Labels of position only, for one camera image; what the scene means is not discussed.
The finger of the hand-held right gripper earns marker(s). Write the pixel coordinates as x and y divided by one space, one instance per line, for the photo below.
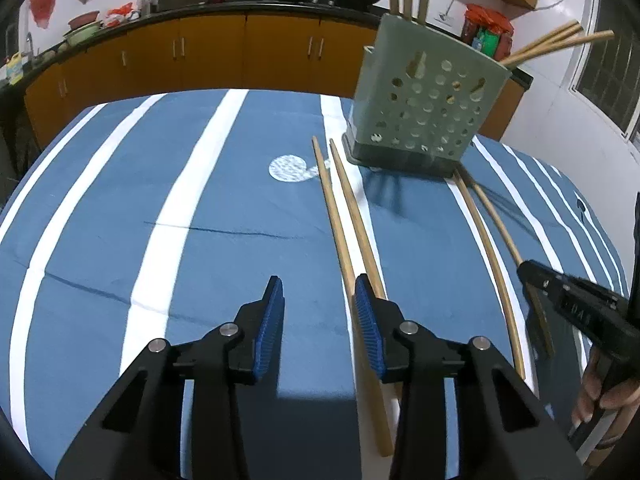
540 280
637 250

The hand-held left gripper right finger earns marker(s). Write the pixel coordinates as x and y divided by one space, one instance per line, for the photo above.
369 330

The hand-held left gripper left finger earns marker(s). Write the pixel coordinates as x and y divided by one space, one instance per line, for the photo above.
267 330

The green perforated utensil holder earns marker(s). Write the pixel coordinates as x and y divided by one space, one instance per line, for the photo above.
430 100

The person's right hand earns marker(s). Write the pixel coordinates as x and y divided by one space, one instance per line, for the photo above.
585 390

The blue white striped tablecloth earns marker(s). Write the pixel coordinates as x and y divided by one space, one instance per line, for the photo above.
200 260

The barred window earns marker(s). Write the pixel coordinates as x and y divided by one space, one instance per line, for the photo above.
615 60

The red bag with bottles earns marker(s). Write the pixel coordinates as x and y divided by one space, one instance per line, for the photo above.
487 30

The wooden base cabinets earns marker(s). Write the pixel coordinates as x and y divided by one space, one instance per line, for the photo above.
210 50

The black kitchen countertop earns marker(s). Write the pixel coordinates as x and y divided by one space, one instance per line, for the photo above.
250 7

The gas stove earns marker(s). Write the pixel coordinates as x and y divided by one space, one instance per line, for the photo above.
325 1

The green basin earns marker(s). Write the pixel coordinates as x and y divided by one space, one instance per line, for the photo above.
82 34

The orange plastic bag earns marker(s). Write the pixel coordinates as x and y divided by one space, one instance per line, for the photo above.
121 12

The pink basin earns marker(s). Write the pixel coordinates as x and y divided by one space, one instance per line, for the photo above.
84 19

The yellow detergent bottle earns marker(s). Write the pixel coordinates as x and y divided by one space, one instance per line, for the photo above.
14 69

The metal faucet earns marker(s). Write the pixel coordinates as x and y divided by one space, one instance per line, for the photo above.
29 45

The red hanging plastic bag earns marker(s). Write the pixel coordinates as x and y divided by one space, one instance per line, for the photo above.
44 5

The white wall socket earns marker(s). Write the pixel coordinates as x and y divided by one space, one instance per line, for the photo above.
446 16

